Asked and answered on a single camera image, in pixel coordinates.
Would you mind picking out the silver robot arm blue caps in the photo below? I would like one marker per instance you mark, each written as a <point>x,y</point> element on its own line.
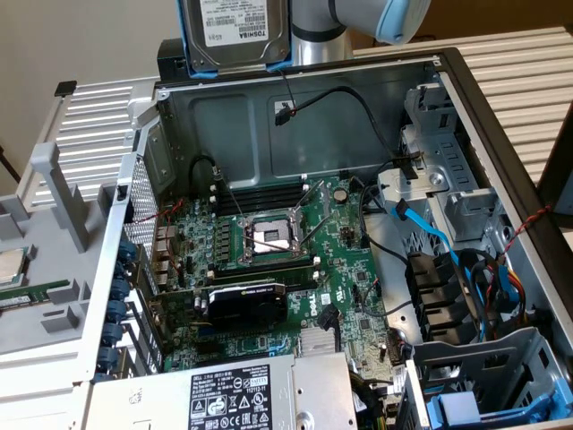
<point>318,45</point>

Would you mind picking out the open grey PC case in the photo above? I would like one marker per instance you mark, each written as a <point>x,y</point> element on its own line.
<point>224,134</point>

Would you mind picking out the dark brown box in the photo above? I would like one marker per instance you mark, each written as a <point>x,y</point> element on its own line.
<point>557,157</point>

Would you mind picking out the black box bracket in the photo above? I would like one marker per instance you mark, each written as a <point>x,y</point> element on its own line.
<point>170,67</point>

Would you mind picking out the hard disk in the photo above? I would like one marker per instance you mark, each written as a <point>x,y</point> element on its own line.
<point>237,31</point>

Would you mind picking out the round coin battery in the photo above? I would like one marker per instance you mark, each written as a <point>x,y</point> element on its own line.
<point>340,195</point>

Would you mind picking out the black graphics card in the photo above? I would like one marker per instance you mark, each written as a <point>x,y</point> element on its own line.
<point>246,307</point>

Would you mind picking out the brown cardboard box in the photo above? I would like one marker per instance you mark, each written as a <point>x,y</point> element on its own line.
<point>492,18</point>

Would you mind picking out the silver metal drive cage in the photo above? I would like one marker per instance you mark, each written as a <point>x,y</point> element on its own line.
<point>447,157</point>

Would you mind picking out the grey parts rack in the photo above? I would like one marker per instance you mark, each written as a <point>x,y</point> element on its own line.
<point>53,260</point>

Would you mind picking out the metal socket cover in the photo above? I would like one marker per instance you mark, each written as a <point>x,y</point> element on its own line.
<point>315,197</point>

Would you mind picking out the silver finned heatsink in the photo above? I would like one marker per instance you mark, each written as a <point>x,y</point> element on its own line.
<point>315,341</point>

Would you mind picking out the silver power supply unit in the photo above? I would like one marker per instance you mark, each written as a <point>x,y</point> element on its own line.
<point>233,394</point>

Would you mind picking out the blue plastic disk carrier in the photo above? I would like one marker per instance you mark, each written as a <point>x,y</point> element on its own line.
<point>461,403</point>

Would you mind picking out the green motherboard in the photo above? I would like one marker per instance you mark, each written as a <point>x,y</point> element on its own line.
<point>340,277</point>

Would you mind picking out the black plastic air shroud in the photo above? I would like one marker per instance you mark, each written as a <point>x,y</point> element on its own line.
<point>430,286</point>

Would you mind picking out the silver CPU chip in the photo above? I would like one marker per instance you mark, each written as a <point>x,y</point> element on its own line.
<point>11,266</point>

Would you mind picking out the CPU socket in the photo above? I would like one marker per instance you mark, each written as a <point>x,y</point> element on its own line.
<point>268,235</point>

